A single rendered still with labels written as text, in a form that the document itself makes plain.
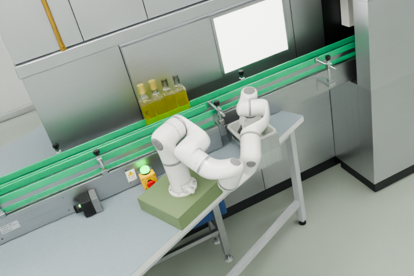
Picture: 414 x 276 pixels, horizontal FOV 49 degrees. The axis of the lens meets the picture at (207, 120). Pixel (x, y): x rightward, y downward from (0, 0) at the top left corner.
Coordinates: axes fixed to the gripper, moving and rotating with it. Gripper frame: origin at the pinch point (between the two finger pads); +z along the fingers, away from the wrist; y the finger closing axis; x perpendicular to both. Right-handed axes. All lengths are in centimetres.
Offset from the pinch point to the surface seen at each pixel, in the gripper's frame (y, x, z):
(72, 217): 92, -1, 6
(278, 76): -28.6, -22.2, -9.2
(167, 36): 20, -46, -39
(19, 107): 134, -299, 156
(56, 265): 102, 25, -1
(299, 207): -24, 10, 65
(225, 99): 3.0, -21.2, -8.4
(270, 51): -35, -40, -12
